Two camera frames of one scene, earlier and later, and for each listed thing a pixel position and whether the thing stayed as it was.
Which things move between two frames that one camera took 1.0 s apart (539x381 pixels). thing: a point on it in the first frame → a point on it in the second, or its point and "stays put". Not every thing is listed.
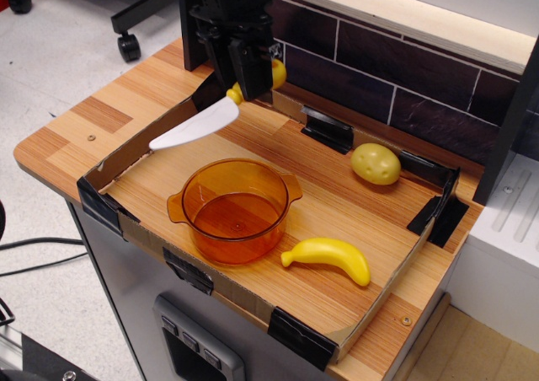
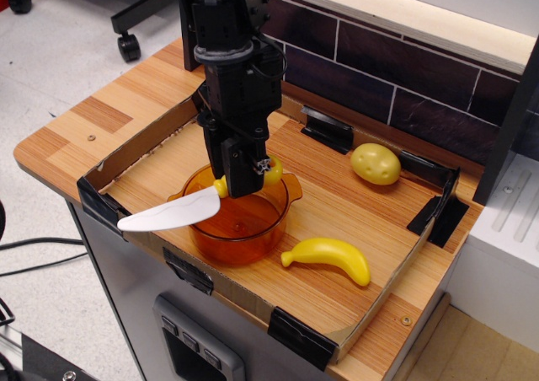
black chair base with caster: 128,45 stays put
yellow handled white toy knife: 216,116 → 194,206
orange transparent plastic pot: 237,209 stays put
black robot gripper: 235,8 → 240,99
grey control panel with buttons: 194,354 stays put
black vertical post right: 512,129 stays put
